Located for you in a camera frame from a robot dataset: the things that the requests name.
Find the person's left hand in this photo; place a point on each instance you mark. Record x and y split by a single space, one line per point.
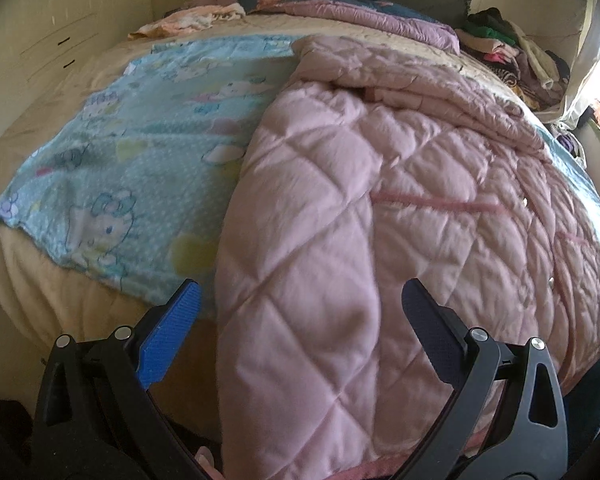
205 459

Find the cream wardrobe with drawers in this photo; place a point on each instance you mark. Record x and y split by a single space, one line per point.
42 40

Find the teal floral purple comforter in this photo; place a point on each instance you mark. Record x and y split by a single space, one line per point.
382 15

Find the light blue cartoon blanket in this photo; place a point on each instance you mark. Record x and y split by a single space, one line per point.
133 190

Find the pink quilted jacket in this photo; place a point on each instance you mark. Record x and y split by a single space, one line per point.
372 167

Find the cream window curtain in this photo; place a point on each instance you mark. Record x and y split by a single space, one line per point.
584 84

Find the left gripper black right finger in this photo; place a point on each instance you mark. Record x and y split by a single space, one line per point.
465 359

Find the pile of assorted clothes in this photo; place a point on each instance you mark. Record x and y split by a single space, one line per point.
539 77

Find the peach white small garment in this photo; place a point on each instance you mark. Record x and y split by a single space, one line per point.
188 21

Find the clothes heap on floor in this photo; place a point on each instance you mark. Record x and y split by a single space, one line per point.
572 145

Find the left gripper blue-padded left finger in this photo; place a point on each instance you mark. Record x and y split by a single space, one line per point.
154 342

